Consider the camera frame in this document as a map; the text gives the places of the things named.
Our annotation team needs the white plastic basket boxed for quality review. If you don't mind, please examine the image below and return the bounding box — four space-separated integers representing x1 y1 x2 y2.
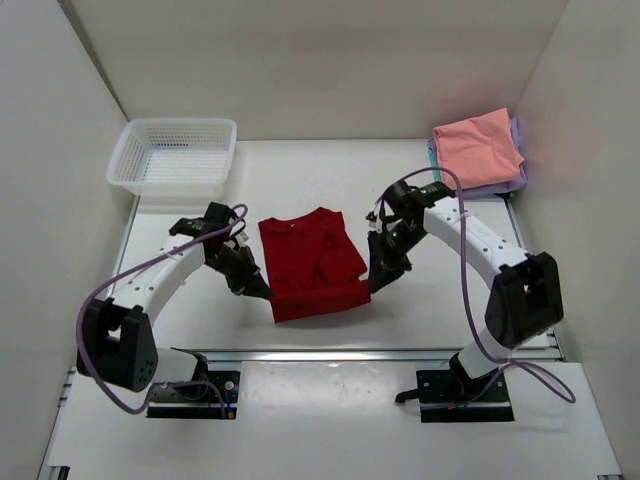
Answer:
106 118 237 199

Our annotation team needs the aluminium rail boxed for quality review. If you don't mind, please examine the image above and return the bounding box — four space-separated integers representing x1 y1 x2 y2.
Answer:
92 344 559 364

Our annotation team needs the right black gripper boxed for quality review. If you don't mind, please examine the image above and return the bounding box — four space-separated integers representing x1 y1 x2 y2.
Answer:
368 221 429 294

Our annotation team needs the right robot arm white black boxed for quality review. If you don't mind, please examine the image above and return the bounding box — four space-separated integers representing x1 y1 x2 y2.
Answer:
366 180 564 408

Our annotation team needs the folded teal t shirt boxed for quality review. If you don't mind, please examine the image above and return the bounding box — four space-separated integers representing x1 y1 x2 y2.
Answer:
428 141 442 182

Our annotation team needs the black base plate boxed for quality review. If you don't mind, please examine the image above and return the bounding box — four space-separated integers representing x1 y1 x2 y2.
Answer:
146 363 241 420
395 370 515 423

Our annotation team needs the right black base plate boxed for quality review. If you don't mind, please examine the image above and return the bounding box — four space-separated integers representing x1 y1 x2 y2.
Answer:
395 370 515 423

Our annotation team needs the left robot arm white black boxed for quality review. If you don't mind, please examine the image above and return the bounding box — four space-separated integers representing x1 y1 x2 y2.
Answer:
76 202 273 415

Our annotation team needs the folded pink t shirt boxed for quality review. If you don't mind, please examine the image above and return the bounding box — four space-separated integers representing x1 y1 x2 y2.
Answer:
432 108 524 189

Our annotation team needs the red t shirt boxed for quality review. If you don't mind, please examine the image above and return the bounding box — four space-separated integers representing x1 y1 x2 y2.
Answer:
258 207 371 323

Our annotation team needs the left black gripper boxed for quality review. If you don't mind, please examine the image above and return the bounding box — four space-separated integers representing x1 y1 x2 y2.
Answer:
205 241 276 298

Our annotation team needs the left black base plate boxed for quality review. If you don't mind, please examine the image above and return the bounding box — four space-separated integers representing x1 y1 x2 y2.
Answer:
146 363 241 420

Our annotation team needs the folded purple t shirt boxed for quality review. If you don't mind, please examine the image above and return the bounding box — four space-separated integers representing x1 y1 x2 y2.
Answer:
427 117 528 199

